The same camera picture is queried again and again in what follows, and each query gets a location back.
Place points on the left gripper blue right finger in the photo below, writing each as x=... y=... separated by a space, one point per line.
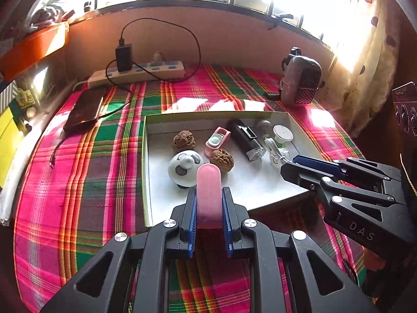
x=228 y=220

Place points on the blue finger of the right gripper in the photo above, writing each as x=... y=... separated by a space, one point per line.
x=306 y=177
x=317 y=164

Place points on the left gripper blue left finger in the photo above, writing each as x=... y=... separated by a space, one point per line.
x=192 y=225

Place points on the pink oblong case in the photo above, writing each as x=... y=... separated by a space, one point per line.
x=209 y=198

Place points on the round white green suction holder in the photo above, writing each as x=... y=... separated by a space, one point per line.
x=282 y=135

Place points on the brown wrinkled walnut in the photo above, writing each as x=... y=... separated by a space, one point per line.
x=222 y=159

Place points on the white panda-shaped gadget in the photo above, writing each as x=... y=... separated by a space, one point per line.
x=182 y=169

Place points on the white mushroom-shaped knob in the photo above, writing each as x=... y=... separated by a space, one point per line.
x=263 y=128

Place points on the green shallow cardboard box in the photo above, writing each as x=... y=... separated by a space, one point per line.
x=254 y=184

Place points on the pink white clip device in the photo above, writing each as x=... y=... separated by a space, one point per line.
x=216 y=141

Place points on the grey mesh portable speaker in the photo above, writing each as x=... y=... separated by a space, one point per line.
x=301 y=78

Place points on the plaid pink green bedsheet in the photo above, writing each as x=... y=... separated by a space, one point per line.
x=66 y=213

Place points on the cream patterned curtain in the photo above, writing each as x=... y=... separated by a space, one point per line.
x=360 y=78

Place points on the black smartphone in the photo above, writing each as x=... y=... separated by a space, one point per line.
x=85 y=112

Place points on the beige power strip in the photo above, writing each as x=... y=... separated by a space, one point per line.
x=162 y=70

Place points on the black charger adapter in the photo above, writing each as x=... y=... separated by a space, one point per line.
x=123 y=53

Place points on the yellow box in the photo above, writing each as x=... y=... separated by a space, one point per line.
x=10 y=140

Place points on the green white striped box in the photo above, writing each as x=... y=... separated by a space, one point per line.
x=8 y=93

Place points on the orange planter tray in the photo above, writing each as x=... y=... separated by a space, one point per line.
x=33 y=49

